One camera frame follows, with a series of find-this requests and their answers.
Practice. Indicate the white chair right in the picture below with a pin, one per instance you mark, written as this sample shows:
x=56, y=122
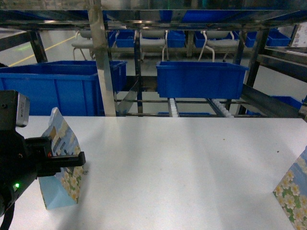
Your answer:
x=218, y=39

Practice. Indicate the big blue bin left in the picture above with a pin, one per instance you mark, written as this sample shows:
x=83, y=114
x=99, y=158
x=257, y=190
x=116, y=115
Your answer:
x=71, y=86

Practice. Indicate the white chair middle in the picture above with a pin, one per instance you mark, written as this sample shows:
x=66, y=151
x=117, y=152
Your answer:
x=155, y=39

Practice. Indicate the steel roller rack frame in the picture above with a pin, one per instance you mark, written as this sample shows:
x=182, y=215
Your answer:
x=140, y=19

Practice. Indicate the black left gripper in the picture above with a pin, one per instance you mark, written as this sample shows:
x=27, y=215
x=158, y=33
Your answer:
x=23, y=160

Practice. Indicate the steel upright post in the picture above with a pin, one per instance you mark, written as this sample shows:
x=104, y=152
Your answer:
x=100, y=45

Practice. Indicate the blue bin on conveyor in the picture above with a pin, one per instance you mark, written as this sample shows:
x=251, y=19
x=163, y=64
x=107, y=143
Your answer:
x=190, y=79

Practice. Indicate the white chair left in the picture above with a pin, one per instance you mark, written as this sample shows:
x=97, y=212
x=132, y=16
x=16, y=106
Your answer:
x=83, y=41

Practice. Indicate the flower gift bag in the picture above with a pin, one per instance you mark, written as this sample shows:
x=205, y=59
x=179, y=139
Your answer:
x=291, y=192
x=63, y=188

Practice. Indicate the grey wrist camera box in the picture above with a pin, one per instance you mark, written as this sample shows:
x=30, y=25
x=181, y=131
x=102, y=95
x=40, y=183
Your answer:
x=23, y=110

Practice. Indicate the white chair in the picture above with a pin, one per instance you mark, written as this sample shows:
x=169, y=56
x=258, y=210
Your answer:
x=155, y=39
x=83, y=41
x=218, y=39

